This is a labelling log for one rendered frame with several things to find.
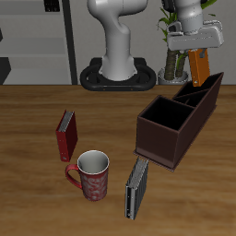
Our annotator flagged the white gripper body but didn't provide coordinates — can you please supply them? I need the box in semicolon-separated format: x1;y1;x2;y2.
166;19;225;52

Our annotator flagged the orange book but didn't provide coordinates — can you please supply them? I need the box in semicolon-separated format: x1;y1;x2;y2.
187;48;212;88

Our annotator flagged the dark brown desk caddy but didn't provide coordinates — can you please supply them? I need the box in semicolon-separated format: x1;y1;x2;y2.
133;71;225;172

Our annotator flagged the black and white striped book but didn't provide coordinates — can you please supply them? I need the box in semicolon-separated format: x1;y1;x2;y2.
124;156;150;221

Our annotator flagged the red book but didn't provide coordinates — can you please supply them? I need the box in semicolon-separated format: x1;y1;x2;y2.
54;109;79;163

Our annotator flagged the green pot plant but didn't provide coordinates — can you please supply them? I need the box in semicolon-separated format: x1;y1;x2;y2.
157;0;218;87

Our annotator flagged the black box on shelf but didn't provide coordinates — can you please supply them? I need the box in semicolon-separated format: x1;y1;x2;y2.
43;0;61;13

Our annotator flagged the grey shelf unit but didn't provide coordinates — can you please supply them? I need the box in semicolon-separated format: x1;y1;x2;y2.
0;0;78;86

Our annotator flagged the red patterned mug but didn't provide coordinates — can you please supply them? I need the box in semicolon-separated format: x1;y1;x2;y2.
65;149;111;202

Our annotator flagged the dark angular object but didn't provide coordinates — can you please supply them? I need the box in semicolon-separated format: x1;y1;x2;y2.
0;56;13;86

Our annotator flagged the flat black base plate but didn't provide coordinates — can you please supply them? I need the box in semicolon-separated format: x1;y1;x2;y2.
79;56;158;92

